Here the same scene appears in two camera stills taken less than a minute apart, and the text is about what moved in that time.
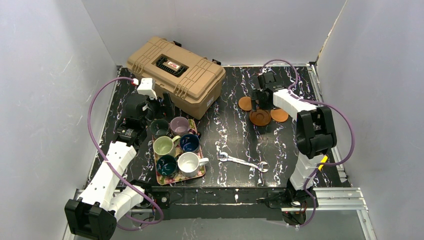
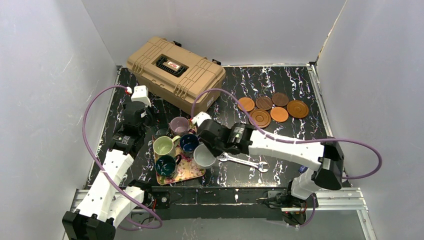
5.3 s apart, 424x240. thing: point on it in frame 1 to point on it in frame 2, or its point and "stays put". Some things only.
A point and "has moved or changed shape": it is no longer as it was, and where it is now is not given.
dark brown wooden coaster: (263, 111) has moved or changed shape
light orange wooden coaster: (245, 103) stays put
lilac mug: (179, 126) stays put
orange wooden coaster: (279, 115) stays put
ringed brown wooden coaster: (260, 117) stays put
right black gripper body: (260, 100) to (205, 135)
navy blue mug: (189, 142) stays put
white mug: (189, 163) to (203, 156)
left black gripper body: (162, 105) stays put
